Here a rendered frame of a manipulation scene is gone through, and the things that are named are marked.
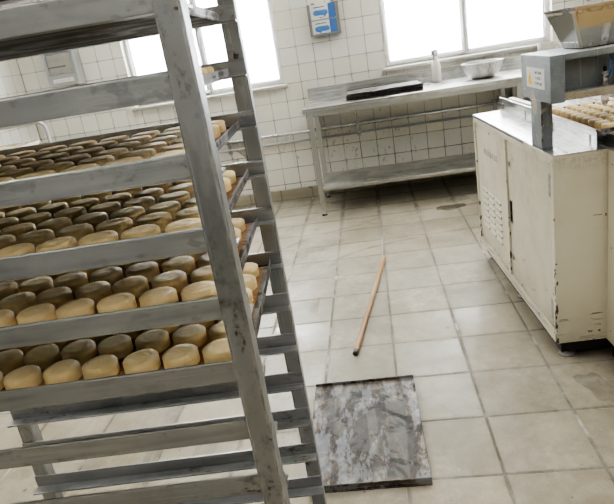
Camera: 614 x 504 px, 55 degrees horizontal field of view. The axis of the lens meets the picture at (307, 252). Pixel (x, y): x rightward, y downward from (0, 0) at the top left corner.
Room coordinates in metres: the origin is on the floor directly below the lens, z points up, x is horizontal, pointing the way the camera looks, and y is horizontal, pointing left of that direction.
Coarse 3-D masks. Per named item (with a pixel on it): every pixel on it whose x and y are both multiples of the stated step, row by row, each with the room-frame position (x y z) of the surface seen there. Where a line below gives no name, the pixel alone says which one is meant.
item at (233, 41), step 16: (224, 0) 1.10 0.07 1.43; (224, 32) 1.10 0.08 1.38; (240, 32) 1.11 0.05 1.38; (240, 48) 1.10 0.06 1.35; (240, 80) 1.10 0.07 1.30; (240, 96) 1.10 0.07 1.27; (256, 128) 1.10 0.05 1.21; (256, 144) 1.10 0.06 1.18; (256, 192) 1.10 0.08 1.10; (272, 208) 1.11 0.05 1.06; (272, 240) 1.10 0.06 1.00; (272, 272) 1.10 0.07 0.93; (272, 288) 1.10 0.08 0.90; (288, 320) 1.10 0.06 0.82; (288, 368) 1.10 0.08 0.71; (304, 384) 1.11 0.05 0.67; (304, 400) 1.10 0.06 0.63; (304, 432) 1.10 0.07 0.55; (320, 496) 1.10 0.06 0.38
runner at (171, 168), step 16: (144, 160) 0.68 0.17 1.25; (160, 160) 0.68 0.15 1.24; (176, 160) 0.68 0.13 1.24; (48, 176) 0.69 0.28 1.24; (64, 176) 0.69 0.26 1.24; (80, 176) 0.69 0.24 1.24; (96, 176) 0.69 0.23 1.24; (112, 176) 0.69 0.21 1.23; (128, 176) 0.69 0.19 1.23; (144, 176) 0.68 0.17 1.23; (160, 176) 0.68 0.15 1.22; (176, 176) 0.68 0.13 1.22; (0, 192) 0.70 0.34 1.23; (16, 192) 0.69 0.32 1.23; (32, 192) 0.69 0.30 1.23; (48, 192) 0.69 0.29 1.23; (64, 192) 0.69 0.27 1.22; (80, 192) 0.69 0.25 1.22; (96, 192) 0.69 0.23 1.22
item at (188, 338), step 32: (256, 288) 0.98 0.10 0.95; (0, 352) 0.84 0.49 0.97; (32, 352) 0.82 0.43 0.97; (64, 352) 0.80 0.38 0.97; (96, 352) 0.82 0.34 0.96; (128, 352) 0.80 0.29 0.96; (160, 352) 0.79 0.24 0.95; (192, 352) 0.73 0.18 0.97; (224, 352) 0.72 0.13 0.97; (0, 384) 0.75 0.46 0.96; (32, 384) 0.74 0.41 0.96
